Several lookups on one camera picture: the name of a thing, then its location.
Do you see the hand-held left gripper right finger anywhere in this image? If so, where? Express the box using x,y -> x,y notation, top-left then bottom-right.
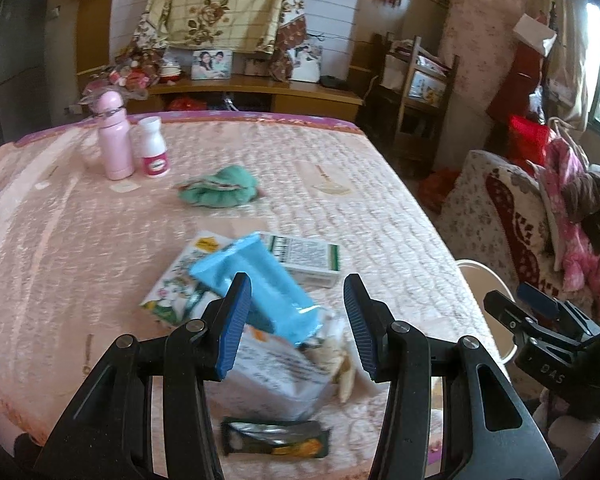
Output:
343,274 -> 561,480

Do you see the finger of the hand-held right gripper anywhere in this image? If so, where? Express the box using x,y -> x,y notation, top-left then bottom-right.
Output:
483,290 -> 541,345
517,282 -> 576,320

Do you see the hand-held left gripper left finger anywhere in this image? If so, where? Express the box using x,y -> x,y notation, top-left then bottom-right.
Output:
32,272 -> 253,480

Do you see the white round bin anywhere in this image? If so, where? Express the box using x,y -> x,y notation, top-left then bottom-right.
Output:
455,259 -> 518,363

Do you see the blue plastic packet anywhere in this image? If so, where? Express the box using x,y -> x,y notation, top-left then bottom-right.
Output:
189,232 -> 317,347

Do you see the white printed plastic bag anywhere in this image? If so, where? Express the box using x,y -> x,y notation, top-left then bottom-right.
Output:
220,305 -> 362,421

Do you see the pile of clothes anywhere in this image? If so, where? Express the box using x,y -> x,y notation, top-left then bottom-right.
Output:
537,137 -> 600,293

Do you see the green and white carton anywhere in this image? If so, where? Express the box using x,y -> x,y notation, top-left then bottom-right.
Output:
257,231 -> 342,288

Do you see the floral covered sofa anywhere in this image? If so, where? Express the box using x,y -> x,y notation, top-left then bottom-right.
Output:
440,150 -> 600,311

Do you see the dark snack wrapper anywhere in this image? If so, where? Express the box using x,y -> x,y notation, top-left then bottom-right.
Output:
221,417 -> 333,458

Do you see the brown garment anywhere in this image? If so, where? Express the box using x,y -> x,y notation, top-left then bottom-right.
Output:
565,160 -> 600,256

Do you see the red cloth bundle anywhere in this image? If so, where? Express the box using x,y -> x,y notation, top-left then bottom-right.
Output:
417,169 -> 461,213

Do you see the green crumpled cloth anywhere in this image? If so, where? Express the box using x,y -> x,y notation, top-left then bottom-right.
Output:
177,166 -> 260,209

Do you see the red bag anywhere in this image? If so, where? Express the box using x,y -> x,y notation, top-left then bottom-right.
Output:
510,115 -> 556,166

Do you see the pink quilted mattress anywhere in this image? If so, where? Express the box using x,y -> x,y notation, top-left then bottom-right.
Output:
0,111 -> 511,466

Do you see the white bottle with pink label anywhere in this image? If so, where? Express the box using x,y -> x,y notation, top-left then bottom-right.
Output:
137,116 -> 171,179

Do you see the dark wooden shelf rack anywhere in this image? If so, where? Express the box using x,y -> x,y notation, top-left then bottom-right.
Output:
370,34 -> 460,176

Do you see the wooden cabinet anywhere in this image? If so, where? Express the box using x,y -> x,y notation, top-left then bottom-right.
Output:
80,72 -> 365,123

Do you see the framed couple photo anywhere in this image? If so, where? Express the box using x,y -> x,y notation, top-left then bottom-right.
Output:
191,50 -> 232,81

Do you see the white cardboard box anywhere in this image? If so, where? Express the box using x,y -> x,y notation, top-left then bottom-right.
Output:
512,12 -> 557,58

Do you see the white wedding photo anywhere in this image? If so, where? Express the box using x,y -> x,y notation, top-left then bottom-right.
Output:
286,42 -> 325,83

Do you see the pink floral rolled bedding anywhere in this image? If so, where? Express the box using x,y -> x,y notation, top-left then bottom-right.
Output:
440,0 -> 528,121

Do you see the cream floral hanging blanket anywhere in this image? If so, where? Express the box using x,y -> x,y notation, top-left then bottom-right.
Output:
130,0 -> 308,82

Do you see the grey refrigerator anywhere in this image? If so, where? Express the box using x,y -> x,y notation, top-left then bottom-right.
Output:
0,0 -> 48,126

